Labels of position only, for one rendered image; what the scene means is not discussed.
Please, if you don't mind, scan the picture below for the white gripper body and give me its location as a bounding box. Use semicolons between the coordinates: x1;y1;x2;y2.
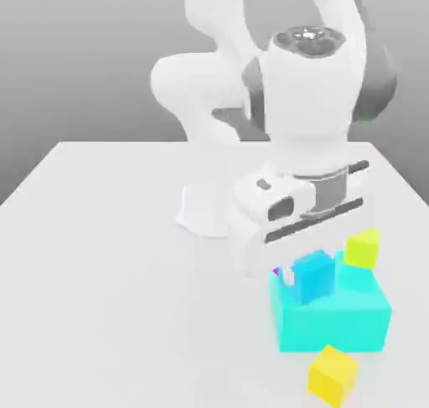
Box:
231;196;366;279

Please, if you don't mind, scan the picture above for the small blue cube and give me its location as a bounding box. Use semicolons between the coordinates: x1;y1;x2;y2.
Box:
290;249;337;307

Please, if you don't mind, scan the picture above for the small lime cube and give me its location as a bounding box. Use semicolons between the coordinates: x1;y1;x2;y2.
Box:
344;227;381;271

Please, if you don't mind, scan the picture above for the small yellow cube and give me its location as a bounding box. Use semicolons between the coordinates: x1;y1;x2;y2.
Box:
307;343;360;405

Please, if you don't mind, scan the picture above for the large cyan box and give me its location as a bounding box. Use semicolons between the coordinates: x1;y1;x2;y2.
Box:
267;249;394;354

